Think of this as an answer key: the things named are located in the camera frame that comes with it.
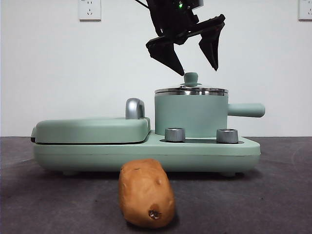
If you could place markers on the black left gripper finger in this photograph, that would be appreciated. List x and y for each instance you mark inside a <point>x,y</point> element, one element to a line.
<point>212,48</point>
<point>165,54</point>

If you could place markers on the glass lid with green knob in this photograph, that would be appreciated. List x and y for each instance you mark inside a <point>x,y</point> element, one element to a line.
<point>191,79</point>

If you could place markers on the brown potato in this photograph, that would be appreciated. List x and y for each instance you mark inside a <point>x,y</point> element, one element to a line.
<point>146,192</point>

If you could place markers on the silver steel steamer tray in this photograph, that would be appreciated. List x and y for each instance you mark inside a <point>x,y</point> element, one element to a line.
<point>192,93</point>

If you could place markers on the silver control knob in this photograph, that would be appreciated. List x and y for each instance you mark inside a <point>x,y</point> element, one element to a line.
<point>175,135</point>
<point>227,136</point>

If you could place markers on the mint green breakfast machine base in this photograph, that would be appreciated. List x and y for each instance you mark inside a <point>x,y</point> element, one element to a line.
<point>146,152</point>

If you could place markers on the mint green griddle cover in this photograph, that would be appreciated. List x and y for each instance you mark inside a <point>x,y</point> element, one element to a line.
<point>85,131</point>

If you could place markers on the pale grey left wrist camera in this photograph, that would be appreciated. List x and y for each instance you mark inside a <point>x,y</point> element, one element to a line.
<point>198,3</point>

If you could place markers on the white wall socket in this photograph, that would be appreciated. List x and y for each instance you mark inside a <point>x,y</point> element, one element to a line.
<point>306,9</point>
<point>90,11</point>

